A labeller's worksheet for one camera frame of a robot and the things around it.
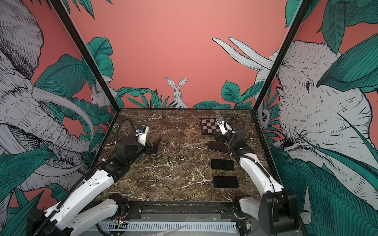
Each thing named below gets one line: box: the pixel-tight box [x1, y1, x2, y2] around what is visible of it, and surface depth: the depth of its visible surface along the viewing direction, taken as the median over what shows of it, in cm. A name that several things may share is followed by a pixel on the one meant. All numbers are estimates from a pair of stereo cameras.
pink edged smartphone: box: [213, 176, 239, 189], surface depth 86 cm
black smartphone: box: [210, 158, 235, 171], surface depth 95 cm
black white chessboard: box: [200, 118, 222, 136], surface depth 109 cm
